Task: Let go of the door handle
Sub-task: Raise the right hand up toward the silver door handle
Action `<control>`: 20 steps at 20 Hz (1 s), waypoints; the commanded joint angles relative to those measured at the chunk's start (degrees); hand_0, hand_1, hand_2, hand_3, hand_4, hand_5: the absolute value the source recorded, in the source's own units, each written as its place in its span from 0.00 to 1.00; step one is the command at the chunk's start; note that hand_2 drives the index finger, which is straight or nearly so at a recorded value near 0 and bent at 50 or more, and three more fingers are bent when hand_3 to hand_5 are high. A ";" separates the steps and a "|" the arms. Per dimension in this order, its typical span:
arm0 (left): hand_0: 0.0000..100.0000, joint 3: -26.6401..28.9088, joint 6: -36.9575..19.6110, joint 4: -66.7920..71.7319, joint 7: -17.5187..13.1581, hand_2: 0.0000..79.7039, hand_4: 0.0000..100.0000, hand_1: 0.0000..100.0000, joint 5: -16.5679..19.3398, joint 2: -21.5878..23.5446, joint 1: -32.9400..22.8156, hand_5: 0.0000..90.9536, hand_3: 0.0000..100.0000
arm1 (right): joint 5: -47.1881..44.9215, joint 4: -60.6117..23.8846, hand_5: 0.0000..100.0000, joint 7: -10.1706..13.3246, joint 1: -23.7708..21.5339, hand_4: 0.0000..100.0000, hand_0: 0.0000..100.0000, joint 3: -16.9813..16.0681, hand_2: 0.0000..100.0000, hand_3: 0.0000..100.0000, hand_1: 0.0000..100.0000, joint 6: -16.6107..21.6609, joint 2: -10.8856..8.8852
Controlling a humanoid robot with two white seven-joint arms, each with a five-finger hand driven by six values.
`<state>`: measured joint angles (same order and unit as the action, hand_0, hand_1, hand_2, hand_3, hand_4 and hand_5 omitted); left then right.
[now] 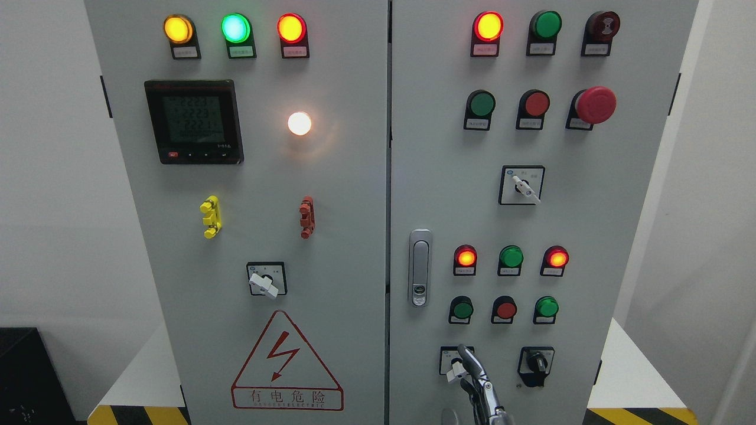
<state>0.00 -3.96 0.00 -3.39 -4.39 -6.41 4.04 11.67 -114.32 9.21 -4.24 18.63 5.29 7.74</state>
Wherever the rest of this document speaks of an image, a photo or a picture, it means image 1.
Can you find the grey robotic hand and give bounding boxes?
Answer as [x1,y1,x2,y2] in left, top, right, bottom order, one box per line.
[445,344,515,424]

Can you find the silver cabinet door handle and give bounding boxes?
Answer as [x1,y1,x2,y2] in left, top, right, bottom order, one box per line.
[408,228,432,307]

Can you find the grey right cabinet door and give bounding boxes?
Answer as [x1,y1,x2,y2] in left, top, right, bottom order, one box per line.
[387,1,698,424]

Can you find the grey cabinet door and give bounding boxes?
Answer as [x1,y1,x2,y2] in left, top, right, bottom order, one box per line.
[84,1,389,424]
[387,1,698,424]

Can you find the grey left cabinet door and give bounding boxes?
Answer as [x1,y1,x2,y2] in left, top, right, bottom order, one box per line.
[84,1,389,424]

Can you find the red push button lower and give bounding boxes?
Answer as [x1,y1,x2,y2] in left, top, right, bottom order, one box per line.
[490,296,518,325]

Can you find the red push button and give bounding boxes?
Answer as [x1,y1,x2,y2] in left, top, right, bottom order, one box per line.
[516,89,550,131]
[490,296,518,325]

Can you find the green push button lower right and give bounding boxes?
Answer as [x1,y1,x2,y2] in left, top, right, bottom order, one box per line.
[533,296,559,325]

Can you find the white platform with hazard stripes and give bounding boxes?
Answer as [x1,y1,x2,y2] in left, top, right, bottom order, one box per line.
[87,321,698,424]

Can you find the green indicator middle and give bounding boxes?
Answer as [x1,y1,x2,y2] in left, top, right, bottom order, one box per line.
[497,245,524,276]

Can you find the red lit indicator middle left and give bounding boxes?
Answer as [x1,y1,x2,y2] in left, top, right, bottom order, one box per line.
[452,244,477,276]

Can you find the red lit indicator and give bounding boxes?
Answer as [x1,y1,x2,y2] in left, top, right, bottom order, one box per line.
[452,244,477,276]
[540,246,570,277]
[470,11,504,57]

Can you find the red lit indicator middle right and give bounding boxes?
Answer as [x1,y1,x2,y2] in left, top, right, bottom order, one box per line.
[540,246,570,277]

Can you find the red electric hazard warning sign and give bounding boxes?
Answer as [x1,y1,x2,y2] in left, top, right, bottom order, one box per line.
[230,310,344,411]

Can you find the red terminal connector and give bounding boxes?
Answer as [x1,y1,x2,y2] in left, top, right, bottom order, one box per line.
[299,195,315,240]

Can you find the green push button upper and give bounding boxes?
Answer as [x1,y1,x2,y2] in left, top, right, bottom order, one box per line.
[462,90,495,131]

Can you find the red push button upper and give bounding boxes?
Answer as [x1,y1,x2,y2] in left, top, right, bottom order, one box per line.
[516,89,550,131]

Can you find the red emergency stop button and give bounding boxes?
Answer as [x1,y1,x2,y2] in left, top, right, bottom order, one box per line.
[565,86,617,131]

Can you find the white glowing indicator lamp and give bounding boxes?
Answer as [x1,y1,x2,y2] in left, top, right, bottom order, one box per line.
[287,111,312,136]

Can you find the yellow terminal connector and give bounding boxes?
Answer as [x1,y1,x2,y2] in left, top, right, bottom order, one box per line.
[200,195,222,240]

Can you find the red lit indicator top right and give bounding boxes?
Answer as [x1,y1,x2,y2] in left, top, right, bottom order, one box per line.
[470,11,504,57]

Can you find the green indicator top right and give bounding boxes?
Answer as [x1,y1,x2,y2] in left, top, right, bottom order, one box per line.
[526,10,563,57]

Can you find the dark red buzzer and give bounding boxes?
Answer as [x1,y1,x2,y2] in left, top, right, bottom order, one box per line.
[581,11,621,57]

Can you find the black digital power meter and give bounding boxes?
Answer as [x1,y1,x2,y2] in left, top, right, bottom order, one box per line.
[144,80,244,165]

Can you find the red ringed indicator light left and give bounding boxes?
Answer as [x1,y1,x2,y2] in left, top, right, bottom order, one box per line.
[276,12,309,58]

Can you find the black box bottom left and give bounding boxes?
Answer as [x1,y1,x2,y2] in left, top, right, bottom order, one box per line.
[1,328,76,424]

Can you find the green lit indicator light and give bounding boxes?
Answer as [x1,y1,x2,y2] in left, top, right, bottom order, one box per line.
[221,13,257,59]

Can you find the yellow indicator light top left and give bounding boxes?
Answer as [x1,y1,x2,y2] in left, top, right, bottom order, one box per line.
[163,14,201,60]

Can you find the white lower selector switch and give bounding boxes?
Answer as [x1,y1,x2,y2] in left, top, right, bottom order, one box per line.
[438,345,469,384]

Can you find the black lower selector switch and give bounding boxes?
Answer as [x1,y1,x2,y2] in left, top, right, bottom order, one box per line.
[517,346,555,388]

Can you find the upper right selector switch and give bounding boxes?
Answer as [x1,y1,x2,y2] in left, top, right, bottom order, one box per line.
[498,166,545,205]

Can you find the left door selector switch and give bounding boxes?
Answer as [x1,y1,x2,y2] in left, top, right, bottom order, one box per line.
[246,261,287,299]

